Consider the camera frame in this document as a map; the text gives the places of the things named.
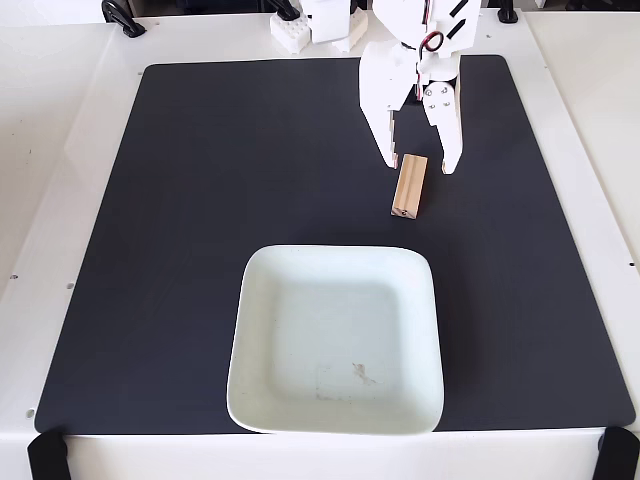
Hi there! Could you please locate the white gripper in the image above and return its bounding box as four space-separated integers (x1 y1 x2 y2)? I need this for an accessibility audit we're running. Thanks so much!
359 41 465 176

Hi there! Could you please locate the grooved wooden block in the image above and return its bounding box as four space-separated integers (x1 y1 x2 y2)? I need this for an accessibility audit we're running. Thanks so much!
390 153 431 222

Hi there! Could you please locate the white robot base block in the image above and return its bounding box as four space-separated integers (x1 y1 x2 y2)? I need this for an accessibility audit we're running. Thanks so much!
269 9 369 55

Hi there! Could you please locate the white square plate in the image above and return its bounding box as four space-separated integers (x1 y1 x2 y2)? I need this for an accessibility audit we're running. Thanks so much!
226 243 446 436

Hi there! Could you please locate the black rubber mat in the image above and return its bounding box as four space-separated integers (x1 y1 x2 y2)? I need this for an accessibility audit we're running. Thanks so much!
33 54 637 434

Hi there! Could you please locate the large black table clamp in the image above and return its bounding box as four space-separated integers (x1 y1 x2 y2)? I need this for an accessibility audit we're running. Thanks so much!
101 0 148 39

